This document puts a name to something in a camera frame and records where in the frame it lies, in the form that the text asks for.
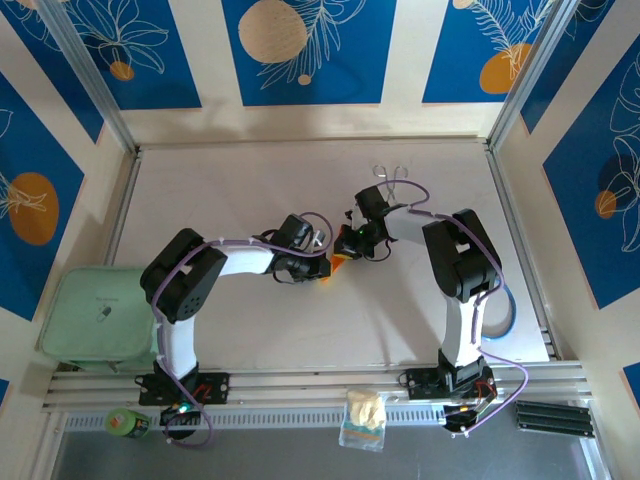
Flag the orange paper sheet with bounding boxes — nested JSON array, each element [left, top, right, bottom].
[[319, 224, 351, 290]]

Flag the metal forceps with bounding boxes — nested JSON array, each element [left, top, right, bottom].
[[372, 163, 409, 204]]

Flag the clear bag with yellow contents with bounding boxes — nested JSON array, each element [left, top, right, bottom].
[[338, 388, 387, 454]]

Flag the blue stethoscope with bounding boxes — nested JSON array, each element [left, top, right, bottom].
[[482, 284, 518, 343]]

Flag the black controller board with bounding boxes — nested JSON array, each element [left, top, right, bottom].
[[442, 399, 496, 439], [158, 402, 203, 429]]

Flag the green round can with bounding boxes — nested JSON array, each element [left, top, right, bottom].
[[105, 407, 151, 440]]

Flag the black ribbed block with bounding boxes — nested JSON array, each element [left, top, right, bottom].
[[514, 399, 591, 439]]

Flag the aluminium mounting rail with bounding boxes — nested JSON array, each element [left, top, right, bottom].
[[42, 362, 594, 412]]

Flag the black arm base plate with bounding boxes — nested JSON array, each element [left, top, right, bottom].
[[138, 370, 231, 406], [399, 367, 499, 401]]

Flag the grey slotted cable duct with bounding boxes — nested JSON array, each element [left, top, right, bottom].
[[64, 405, 521, 432]]

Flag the aluminium table side rail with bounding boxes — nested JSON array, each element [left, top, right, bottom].
[[485, 144, 557, 360], [102, 147, 144, 271]]

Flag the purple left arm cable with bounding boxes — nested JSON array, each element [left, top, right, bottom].
[[152, 212, 335, 449]]

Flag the aluminium frame post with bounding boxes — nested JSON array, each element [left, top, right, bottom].
[[37, 0, 139, 154], [487, 0, 584, 151]]

